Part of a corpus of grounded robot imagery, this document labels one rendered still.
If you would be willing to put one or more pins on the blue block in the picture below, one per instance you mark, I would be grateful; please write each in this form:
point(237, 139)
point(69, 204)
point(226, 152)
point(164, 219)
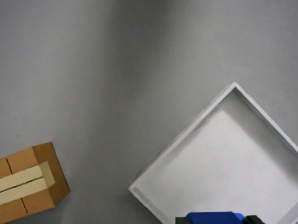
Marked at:
point(240, 216)
point(218, 217)

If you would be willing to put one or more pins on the brown cardboard box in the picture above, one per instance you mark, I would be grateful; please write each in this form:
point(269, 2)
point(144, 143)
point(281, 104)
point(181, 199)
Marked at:
point(31, 181)

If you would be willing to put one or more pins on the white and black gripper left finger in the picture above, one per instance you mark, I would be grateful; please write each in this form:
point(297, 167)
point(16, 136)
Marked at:
point(182, 220)

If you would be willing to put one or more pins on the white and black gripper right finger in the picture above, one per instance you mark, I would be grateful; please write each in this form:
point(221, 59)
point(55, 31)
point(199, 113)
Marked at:
point(252, 219)

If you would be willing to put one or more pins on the white open box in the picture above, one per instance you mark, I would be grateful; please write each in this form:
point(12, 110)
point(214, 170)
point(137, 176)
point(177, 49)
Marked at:
point(236, 159)

